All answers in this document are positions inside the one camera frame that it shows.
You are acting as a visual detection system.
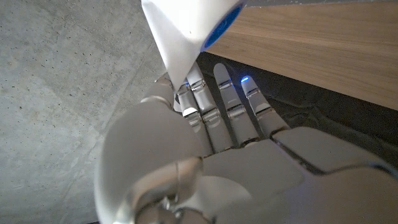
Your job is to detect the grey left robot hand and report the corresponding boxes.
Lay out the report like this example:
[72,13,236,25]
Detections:
[95,62,398,224]

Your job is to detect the white lint roller sheet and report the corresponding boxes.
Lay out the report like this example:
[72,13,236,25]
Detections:
[141,0,203,91]

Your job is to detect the white lint roller blue handle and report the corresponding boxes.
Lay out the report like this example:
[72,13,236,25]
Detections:
[141,0,248,54]

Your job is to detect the black backdrop curtain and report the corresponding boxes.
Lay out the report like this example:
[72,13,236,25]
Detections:
[195,51,398,169]

